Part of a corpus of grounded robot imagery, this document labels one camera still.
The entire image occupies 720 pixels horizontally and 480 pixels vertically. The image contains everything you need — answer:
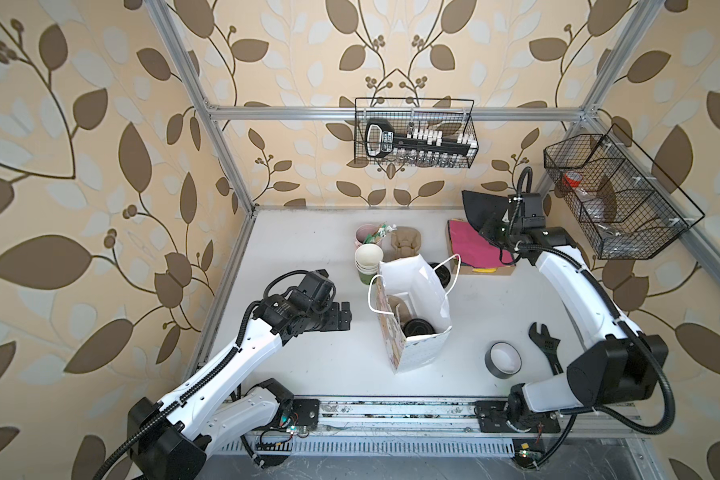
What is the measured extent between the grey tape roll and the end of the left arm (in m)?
0.43

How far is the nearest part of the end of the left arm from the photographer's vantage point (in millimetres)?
524

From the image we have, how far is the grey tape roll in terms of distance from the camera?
80cm
